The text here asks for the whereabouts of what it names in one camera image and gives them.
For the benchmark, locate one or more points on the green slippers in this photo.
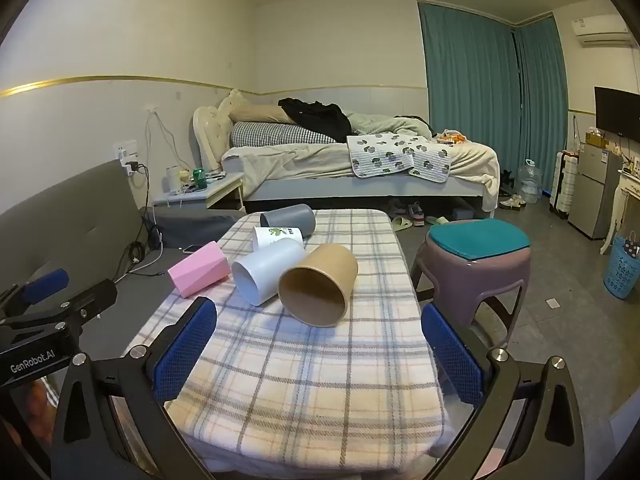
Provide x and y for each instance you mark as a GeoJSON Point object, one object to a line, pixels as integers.
{"type": "Point", "coordinates": [435, 221]}

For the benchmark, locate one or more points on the pink faceted cup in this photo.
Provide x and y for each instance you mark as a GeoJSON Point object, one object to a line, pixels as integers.
{"type": "Point", "coordinates": [200, 270]}

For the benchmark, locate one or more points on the blue laundry basket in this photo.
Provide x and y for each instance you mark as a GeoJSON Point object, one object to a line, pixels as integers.
{"type": "Point", "coordinates": [620, 275]}

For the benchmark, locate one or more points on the paper scrap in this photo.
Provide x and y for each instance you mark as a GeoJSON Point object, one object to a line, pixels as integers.
{"type": "Point", "coordinates": [553, 303]}

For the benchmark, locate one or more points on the plaid table cloth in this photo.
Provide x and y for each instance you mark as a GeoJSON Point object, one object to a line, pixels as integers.
{"type": "Point", "coordinates": [300, 390]}

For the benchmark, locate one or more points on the black clothing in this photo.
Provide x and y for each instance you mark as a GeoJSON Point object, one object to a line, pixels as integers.
{"type": "Point", "coordinates": [320, 112]}

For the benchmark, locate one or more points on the purple plastic stool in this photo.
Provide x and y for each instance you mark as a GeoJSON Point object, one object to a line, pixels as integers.
{"type": "Point", "coordinates": [470, 280]}

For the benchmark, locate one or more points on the clear water jug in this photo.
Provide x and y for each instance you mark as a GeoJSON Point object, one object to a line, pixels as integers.
{"type": "Point", "coordinates": [529, 182]}

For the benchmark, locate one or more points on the bed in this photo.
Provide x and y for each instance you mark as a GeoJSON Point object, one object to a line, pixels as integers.
{"type": "Point", "coordinates": [310, 165]}

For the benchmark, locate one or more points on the white wall outlet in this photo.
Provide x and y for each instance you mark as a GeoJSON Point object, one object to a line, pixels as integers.
{"type": "Point", "coordinates": [125, 151]}

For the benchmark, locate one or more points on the teal curtain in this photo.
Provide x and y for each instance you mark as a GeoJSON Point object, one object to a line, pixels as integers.
{"type": "Point", "coordinates": [542, 105]}
{"type": "Point", "coordinates": [470, 100]}

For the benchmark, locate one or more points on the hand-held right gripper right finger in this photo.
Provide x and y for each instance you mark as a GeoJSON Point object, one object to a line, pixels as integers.
{"type": "Point", "coordinates": [452, 360]}

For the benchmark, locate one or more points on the grey cup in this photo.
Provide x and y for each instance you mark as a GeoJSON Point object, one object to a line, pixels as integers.
{"type": "Point", "coordinates": [290, 219]}

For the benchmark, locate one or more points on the green can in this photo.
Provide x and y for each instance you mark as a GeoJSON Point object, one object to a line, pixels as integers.
{"type": "Point", "coordinates": [199, 178]}

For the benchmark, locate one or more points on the white tufted headboard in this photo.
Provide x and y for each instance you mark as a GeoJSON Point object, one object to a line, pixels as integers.
{"type": "Point", "coordinates": [206, 135]}

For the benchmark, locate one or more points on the pale green duvet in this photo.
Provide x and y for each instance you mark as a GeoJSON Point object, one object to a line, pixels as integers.
{"type": "Point", "coordinates": [385, 124]}

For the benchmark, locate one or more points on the grey sofa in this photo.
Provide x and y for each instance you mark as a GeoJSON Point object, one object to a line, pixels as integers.
{"type": "Point", "coordinates": [75, 215]}

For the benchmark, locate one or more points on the white bedside cup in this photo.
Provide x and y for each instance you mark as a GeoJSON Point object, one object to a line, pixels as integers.
{"type": "Point", "coordinates": [174, 179]}

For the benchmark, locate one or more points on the cream pillow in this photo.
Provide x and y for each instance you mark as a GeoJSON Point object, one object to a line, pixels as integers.
{"type": "Point", "coordinates": [250, 110]}

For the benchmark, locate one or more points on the yellow box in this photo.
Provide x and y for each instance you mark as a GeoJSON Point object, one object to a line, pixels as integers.
{"type": "Point", "coordinates": [596, 140]}

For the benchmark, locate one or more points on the teal seat cushion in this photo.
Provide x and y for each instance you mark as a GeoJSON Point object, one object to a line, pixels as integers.
{"type": "Point", "coordinates": [480, 240]}

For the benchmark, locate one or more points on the white suitcase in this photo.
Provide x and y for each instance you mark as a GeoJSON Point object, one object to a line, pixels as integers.
{"type": "Point", "coordinates": [562, 185]}

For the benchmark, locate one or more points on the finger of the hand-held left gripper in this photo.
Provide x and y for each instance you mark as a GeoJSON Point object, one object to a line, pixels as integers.
{"type": "Point", "coordinates": [45, 282]}
{"type": "Point", "coordinates": [95, 297]}

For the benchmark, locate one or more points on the white air conditioner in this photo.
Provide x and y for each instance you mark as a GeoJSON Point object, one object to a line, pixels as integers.
{"type": "Point", "coordinates": [600, 30]}

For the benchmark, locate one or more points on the dark gift bag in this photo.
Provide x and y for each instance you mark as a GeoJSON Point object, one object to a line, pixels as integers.
{"type": "Point", "coordinates": [631, 247]}

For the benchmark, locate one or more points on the grey nightstand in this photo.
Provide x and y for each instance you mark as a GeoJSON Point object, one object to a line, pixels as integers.
{"type": "Point", "coordinates": [200, 197]}

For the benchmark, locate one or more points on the printed quilted mat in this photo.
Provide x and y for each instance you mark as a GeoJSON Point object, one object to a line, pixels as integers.
{"type": "Point", "coordinates": [395, 155]}

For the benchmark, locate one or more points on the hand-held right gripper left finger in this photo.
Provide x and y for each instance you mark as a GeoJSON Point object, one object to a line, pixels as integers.
{"type": "Point", "coordinates": [184, 347]}

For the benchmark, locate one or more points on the orange snack packet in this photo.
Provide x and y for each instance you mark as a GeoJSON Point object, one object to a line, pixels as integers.
{"type": "Point", "coordinates": [451, 137]}

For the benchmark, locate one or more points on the grey sneakers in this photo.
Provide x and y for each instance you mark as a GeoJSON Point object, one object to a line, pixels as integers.
{"type": "Point", "coordinates": [407, 210]}

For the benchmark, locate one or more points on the brown paper cup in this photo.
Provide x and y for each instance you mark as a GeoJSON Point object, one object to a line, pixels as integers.
{"type": "Point", "coordinates": [320, 285]}

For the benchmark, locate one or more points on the black television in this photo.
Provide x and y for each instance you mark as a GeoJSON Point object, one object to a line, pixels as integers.
{"type": "Point", "coordinates": [617, 112]}

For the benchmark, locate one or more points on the white shoes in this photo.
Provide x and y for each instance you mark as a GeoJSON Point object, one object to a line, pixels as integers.
{"type": "Point", "coordinates": [512, 202]}

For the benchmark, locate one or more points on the white printed cup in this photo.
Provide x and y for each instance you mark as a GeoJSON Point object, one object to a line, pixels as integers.
{"type": "Point", "coordinates": [277, 237]}

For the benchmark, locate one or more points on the white dresser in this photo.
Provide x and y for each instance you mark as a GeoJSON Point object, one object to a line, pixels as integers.
{"type": "Point", "coordinates": [625, 195]}

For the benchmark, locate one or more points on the smartphone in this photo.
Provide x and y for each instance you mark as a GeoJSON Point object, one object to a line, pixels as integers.
{"type": "Point", "coordinates": [192, 249]}

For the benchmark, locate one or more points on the checked pillow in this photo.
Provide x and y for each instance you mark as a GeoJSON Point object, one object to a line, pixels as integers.
{"type": "Point", "coordinates": [280, 134]}

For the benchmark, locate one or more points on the silver small fridge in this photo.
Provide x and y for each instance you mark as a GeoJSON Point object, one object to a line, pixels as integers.
{"type": "Point", "coordinates": [592, 190]}

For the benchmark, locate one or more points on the pale blue cup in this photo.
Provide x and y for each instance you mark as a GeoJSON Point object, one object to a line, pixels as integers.
{"type": "Point", "coordinates": [267, 270]}

